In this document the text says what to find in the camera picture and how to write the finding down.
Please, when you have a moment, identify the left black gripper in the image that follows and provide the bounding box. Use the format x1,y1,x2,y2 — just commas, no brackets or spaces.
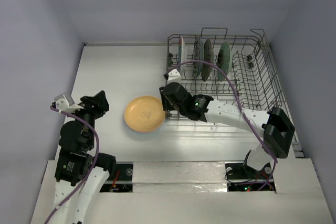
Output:
68,90,109,147

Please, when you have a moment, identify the yellow plate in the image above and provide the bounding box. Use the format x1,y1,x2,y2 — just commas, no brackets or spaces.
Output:
124,95,165,133

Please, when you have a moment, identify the white plate red teal pattern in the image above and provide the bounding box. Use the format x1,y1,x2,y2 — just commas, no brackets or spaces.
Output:
178,37,187,75

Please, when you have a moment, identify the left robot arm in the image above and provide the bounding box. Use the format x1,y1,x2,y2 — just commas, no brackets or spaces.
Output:
45,91,117,223

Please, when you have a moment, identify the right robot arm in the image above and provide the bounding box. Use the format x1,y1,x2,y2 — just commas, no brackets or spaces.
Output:
159,82,295,178

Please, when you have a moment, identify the dark olive plate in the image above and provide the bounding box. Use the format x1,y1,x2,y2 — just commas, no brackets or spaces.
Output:
201,39,214,82

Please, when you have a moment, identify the teal patterned plate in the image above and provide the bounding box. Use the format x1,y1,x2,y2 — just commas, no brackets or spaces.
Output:
193,36,204,79

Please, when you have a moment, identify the green plate dark motif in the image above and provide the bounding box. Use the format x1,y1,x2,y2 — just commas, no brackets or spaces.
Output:
217,41,233,76

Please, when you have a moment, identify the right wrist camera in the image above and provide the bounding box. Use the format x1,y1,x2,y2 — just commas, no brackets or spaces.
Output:
163,69,182,85

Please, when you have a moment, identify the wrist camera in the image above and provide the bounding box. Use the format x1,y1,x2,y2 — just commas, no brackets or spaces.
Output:
51,93,83,113
163,69,182,85

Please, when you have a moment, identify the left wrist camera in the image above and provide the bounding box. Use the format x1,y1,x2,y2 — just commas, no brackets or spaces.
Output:
51,93,83,113

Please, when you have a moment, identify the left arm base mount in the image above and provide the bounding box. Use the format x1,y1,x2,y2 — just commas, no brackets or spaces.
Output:
100,162,133,193

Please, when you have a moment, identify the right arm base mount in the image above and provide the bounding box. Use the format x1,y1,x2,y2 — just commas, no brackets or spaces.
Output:
224,163,276,192

